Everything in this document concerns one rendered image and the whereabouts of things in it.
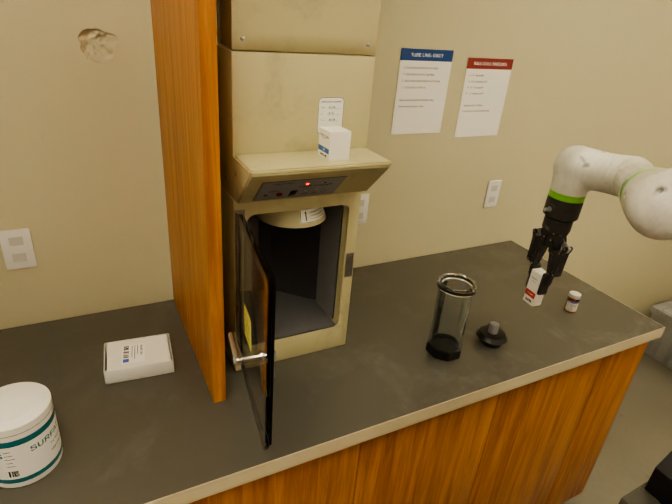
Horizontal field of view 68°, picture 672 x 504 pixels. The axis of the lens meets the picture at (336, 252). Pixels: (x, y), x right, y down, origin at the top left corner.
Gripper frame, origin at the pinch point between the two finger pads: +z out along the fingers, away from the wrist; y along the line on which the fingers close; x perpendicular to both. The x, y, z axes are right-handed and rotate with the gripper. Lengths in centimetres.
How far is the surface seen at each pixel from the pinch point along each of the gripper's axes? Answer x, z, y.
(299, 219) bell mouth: -71, -20, -11
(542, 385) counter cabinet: 0.6, 29.2, 12.8
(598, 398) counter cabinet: 34, 46, 10
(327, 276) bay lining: -60, 1, -17
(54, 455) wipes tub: -127, 17, 12
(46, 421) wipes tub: -127, 8, 11
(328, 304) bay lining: -60, 9, -15
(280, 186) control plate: -80, -32, -1
